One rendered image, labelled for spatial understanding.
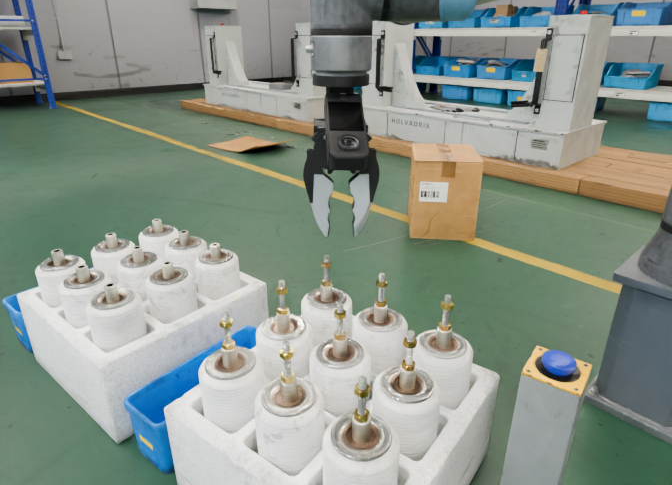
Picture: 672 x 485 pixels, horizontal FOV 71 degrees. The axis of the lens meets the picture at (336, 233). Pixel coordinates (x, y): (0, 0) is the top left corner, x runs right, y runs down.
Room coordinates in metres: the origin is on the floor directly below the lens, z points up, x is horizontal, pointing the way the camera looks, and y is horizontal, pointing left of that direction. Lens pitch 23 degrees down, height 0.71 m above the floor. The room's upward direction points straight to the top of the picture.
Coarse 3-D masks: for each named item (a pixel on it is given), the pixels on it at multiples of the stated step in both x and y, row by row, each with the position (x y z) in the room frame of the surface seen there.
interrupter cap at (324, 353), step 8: (320, 344) 0.62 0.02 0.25; (328, 344) 0.62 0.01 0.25; (352, 344) 0.62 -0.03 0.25; (320, 352) 0.60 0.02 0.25; (328, 352) 0.60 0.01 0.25; (352, 352) 0.60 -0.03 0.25; (360, 352) 0.60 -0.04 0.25; (320, 360) 0.58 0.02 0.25; (328, 360) 0.58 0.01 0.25; (336, 360) 0.58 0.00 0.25; (344, 360) 0.58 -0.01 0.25; (352, 360) 0.58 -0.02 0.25; (360, 360) 0.58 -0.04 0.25; (336, 368) 0.56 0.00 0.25; (344, 368) 0.56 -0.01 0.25
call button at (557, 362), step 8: (544, 352) 0.50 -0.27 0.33; (552, 352) 0.50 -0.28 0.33; (560, 352) 0.50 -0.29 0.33; (544, 360) 0.48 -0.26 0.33; (552, 360) 0.48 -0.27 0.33; (560, 360) 0.48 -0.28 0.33; (568, 360) 0.48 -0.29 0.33; (552, 368) 0.47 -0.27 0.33; (560, 368) 0.47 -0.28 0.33; (568, 368) 0.47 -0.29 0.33
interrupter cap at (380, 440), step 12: (348, 420) 0.46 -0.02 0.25; (372, 420) 0.46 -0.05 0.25; (336, 432) 0.44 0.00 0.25; (348, 432) 0.44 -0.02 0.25; (372, 432) 0.44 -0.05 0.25; (384, 432) 0.44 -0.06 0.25; (336, 444) 0.42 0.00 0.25; (348, 444) 0.42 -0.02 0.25; (360, 444) 0.42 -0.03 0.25; (372, 444) 0.42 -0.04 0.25; (384, 444) 0.42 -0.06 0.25; (348, 456) 0.40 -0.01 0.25; (360, 456) 0.40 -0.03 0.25; (372, 456) 0.40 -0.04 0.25
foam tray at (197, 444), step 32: (352, 320) 0.80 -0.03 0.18; (256, 352) 0.70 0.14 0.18; (480, 384) 0.61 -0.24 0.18; (192, 416) 0.54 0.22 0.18; (448, 416) 0.54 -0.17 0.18; (480, 416) 0.57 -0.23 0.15; (192, 448) 0.52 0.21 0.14; (224, 448) 0.48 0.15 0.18; (256, 448) 0.52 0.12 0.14; (448, 448) 0.48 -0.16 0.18; (480, 448) 0.60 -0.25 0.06; (192, 480) 0.53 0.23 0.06; (224, 480) 0.48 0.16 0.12; (256, 480) 0.44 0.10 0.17; (288, 480) 0.43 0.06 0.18; (320, 480) 0.45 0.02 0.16; (416, 480) 0.43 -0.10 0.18; (448, 480) 0.48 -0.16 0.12
